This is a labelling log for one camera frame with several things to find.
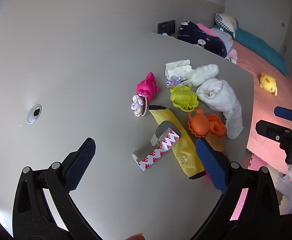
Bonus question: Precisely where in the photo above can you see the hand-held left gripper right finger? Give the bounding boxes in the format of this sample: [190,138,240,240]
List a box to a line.
[195,137,281,240]

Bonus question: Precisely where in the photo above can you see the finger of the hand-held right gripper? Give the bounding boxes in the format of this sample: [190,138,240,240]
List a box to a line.
[274,106,292,125]
[255,119,292,144]

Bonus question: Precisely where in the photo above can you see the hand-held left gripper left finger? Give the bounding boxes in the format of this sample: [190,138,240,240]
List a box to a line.
[12,137,104,240]

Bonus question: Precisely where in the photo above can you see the yellow plastic packet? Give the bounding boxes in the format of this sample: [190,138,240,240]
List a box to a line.
[148,104,206,180]

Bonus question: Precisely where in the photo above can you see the orange plastic toy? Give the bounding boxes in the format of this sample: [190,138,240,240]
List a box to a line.
[188,109,227,138]

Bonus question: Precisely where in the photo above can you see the white towel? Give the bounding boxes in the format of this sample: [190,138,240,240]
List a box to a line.
[196,78,244,140]

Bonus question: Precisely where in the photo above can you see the silver adhesive hook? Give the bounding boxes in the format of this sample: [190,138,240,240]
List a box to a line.
[132,120,181,172]

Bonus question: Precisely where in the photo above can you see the yellow-green plastic toy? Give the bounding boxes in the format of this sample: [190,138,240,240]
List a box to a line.
[169,86,199,112]

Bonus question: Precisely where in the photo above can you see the plaid flower hair tie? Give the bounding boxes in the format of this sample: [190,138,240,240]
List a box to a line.
[130,94,149,117]

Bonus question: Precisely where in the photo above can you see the white fluffy cloth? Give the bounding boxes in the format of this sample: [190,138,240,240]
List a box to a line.
[186,64,219,88]

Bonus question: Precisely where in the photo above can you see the purple flower hair tie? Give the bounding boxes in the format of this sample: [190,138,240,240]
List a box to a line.
[165,76,182,88]

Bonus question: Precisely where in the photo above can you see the pink plastic toy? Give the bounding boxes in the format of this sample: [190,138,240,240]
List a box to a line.
[136,72,160,102]

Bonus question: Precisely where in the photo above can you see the pink bed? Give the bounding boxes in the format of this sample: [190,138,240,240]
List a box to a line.
[232,40,292,178]

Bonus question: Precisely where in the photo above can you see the yellow plush toy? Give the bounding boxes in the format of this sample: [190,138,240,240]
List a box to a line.
[259,73,278,97]

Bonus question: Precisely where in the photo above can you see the foam floor mat tiles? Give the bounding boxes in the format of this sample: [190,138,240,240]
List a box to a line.
[229,149,292,222]

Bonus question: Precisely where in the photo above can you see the teal pillow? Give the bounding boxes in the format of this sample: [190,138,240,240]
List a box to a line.
[232,27,287,75]

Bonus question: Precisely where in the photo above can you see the pink cartoon blanket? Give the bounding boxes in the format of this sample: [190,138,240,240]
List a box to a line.
[226,47,237,64]

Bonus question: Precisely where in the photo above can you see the light blue folded blanket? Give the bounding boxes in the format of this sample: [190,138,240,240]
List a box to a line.
[211,26,234,46]

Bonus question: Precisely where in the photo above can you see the checkered patchwork pillow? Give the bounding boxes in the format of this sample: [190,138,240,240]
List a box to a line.
[214,13,240,38]

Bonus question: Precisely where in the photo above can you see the navy printed blanket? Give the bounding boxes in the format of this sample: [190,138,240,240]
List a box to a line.
[177,21,228,58]

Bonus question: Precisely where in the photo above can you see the pink fleece blanket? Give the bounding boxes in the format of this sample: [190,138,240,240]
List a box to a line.
[196,23,219,38]

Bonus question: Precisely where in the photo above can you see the silver desk cable grommet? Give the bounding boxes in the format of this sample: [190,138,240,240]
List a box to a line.
[27,104,42,123]

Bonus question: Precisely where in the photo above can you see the black wall socket panel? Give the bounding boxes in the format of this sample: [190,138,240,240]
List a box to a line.
[157,19,176,34]

